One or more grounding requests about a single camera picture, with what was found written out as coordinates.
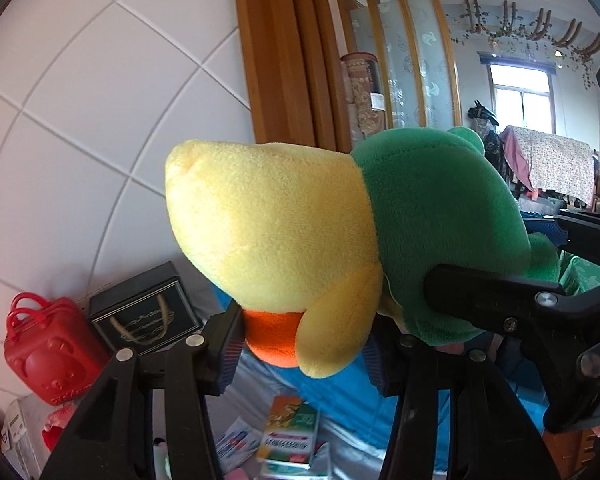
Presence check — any cloth-covered round desktop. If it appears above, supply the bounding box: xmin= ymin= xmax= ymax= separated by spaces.
xmin=7 ymin=280 xmax=398 ymax=480

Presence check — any wooden wall column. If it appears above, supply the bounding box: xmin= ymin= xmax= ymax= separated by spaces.
xmin=230 ymin=0 xmax=354 ymax=154

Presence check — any white and blue sachet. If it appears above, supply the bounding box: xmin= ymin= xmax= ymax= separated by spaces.
xmin=214 ymin=427 xmax=261 ymax=474

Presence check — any shiny green cloth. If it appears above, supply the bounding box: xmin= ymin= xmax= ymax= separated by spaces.
xmin=559 ymin=252 xmax=600 ymax=297

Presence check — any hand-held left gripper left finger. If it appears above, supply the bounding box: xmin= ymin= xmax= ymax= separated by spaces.
xmin=40 ymin=302 xmax=246 ymax=480

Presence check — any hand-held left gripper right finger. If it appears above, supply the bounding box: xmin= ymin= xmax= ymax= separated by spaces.
xmin=362 ymin=320 xmax=564 ymax=480

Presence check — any flat white box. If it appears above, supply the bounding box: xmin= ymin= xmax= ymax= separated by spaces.
xmin=2 ymin=399 xmax=32 ymax=477

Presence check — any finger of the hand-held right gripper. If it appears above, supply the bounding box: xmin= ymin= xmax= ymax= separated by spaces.
xmin=423 ymin=262 xmax=567 ymax=332
xmin=524 ymin=211 xmax=600 ymax=262

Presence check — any small white green box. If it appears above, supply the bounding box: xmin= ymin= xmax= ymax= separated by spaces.
xmin=257 ymin=429 xmax=317 ymax=469

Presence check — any black gift box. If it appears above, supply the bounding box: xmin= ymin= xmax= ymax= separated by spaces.
xmin=88 ymin=260 xmax=204 ymax=357

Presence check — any wooden framed glass partition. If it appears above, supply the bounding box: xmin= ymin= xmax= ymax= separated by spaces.
xmin=329 ymin=0 xmax=462 ymax=137

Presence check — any rolled patterned carpet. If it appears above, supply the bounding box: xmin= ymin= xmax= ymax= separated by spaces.
xmin=339 ymin=52 xmax=386 ymax=139

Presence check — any red plastic carry case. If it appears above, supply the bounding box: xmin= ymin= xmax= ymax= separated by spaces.
xmin=3 ymin=291 xmax=112 ymax=407

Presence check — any yellow and green plush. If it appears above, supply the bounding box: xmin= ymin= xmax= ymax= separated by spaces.
xmin=163 ymin=126 xmax=561 ymax=379

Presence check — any pink and white box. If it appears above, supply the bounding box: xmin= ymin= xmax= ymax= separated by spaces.
xmin=42 ymin=404 xmax=79 ymax=452

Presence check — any hanging vine decoration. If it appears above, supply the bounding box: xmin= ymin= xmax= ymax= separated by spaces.
xmin=444 ymin=0 xmax=600 ymax=92

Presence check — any blue plastic crate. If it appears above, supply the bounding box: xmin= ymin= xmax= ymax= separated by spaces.
xmin=259 ymin=354 xmax=552 ymax=462

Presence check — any window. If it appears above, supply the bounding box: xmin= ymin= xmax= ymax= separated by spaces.
xmin=489 ymin=61 xmax=557 ymax=134

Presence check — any floral cloth on rack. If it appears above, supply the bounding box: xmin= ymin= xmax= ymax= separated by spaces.
xmin=499 ymin=124 xmax=597 ymax=207

